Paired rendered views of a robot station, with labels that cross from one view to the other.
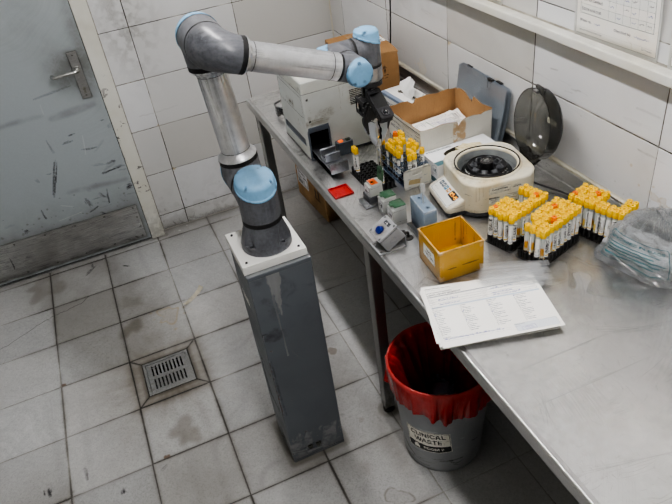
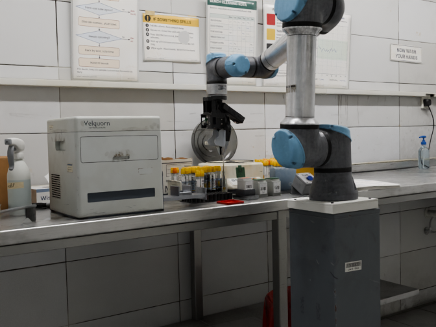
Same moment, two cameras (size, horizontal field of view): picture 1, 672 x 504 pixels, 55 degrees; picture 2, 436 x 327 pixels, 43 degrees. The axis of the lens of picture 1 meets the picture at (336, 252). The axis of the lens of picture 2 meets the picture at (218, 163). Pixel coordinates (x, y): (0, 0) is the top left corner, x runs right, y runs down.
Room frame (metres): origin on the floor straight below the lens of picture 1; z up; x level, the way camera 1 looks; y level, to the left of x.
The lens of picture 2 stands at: (2.42, 1.77, 1.11)
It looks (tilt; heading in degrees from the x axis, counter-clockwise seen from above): 3 degrees down; 254
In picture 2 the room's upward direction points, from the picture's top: 1 degrees counter-clockwise
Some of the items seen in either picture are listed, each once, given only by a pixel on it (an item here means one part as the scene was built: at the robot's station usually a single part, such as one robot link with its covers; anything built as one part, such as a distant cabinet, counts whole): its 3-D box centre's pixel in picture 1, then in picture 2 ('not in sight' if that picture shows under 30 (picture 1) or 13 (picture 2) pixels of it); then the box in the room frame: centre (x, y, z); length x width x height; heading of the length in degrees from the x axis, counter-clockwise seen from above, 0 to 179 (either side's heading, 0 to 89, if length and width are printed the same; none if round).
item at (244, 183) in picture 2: (373, 189); (244, 186); (1.78, -0.15, 0.92); 0.05 x 0.04 x 0.06; 108
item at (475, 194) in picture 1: (481, 178); (232, 175); (1.72, -0.48, 0.94); 0.30 x 0.24 x 0.12; 99
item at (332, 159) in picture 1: (328, 154); (175, 193); (2.06, -0.02, 0.92); 0.21 x 0.07 x 0.05; 18
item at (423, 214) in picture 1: (423, 217); (283, 180); (1.58, -0.27, 0.92); 0.10 x 0.07 x 0.10; 13
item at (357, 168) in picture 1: (371, 165); (206, 185); (1.92, -0.16, 0.93); 0.17 x 0.09 x 0.11; 19
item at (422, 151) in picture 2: not in sight; (423, 152); (0.30, -1.13, 0.97); 0.08 x 0.07 x 0.20; 21
